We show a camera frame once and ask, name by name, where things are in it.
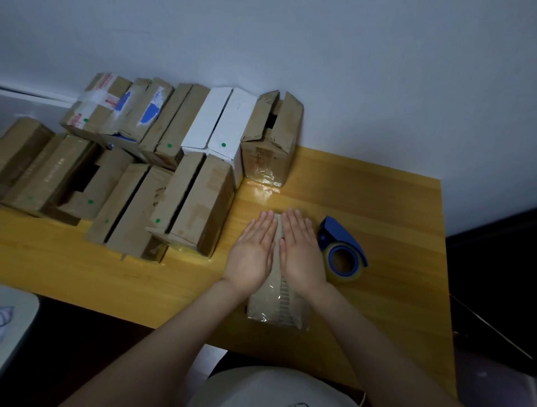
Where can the person's right hand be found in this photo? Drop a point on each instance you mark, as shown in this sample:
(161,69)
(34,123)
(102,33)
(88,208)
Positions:
(302,260)

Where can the person's left hand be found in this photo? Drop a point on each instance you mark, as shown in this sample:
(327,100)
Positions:
(249,260)

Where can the person's left thumb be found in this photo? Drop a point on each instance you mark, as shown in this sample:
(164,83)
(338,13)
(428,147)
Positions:
(273,253)

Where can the person's left little finger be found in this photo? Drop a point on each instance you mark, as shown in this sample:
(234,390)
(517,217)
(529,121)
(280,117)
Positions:
(246,231)

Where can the person's left middle finger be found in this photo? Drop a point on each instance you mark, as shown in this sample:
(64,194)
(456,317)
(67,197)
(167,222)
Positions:
(266,226)

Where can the person's right thumb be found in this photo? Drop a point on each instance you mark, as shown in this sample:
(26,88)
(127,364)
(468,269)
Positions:
(283,253)

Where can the person's right middle finger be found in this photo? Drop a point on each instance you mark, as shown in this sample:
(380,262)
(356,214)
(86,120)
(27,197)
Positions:
(295,225)

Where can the person's right little finger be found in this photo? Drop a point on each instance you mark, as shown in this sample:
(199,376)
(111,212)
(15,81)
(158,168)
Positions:
(313,232)

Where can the small taped cardboard parcel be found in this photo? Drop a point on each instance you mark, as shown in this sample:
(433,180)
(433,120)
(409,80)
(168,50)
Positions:
(277,304)

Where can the person's left forearm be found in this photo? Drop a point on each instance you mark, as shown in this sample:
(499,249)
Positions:
(168,352)

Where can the person's right forearm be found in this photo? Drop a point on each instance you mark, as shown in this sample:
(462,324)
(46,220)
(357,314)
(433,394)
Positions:
(369,356)

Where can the blue tape dispenser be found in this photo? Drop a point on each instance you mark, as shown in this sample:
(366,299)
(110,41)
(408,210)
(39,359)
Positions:
(335,229)

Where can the clear packing tape roll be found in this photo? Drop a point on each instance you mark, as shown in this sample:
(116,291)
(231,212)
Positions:
(349,277)

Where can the white cardboard carton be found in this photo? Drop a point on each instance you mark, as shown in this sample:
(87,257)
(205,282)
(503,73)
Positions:
(226,113)

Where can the person's white shirt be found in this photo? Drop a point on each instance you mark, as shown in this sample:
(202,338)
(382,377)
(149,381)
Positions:
(268,388)

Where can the pile of brown boxes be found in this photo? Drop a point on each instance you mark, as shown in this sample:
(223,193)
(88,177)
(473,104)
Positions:
(126,167)

